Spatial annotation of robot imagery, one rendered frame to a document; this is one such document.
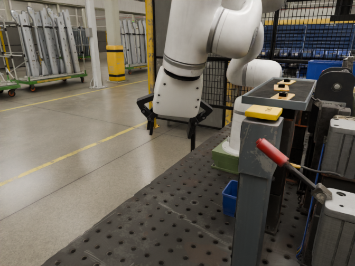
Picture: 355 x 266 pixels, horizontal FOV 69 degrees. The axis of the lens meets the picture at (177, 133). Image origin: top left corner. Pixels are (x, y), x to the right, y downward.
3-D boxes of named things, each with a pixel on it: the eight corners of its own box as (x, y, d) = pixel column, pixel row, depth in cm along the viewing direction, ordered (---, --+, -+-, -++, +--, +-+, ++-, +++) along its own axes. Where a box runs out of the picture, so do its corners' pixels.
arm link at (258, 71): (236, 107, 128) (242, 57, 119) (276, 113, 120) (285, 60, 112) (230, 113, 117) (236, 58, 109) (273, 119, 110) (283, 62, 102)
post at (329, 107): (315, 219, 90) (340, 107, 77) (299, 214, 93) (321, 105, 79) (316, 211, 94) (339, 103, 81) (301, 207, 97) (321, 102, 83)
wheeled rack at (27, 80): (30, 93, 658) (16, 17, 598) (8, 89, 703) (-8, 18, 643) (88, 82, 816) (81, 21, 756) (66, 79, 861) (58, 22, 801)
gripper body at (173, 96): (205, 62, 55) (194, 105, 62) (157, 55, 54) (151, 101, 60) (211, 77, 49) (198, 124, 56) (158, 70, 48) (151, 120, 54)
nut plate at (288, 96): (287, 101, 57) (287, 96, 57) (269, 99, 59) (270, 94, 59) (295, 95, 63) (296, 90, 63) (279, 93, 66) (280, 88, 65)
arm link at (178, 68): (205, 51, 54) (201, 64, 56) (163, 45, 53) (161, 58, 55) (212, 67, 48) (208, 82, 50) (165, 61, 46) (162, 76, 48)
